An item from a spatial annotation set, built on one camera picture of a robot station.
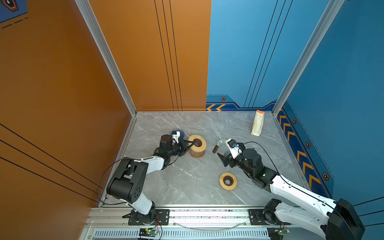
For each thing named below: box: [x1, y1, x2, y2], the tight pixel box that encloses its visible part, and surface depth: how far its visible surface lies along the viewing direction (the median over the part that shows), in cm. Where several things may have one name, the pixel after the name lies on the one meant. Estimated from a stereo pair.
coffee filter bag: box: [251, 110, 265, 137], surface depth 106 cm
